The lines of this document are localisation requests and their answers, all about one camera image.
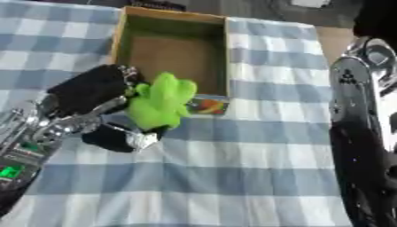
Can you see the tan cardboard box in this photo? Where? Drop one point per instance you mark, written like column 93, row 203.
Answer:
column 173, row 50

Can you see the green soft toy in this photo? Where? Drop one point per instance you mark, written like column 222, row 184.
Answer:
column 160, row 102

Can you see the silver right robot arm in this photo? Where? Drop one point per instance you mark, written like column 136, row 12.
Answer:
column 362, row 82

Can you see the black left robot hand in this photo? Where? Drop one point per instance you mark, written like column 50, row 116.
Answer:
column 90, row 87

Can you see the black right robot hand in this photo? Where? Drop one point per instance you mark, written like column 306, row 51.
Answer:
column 362, row 174

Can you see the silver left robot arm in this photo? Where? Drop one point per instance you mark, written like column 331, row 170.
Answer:
column 23, row 142

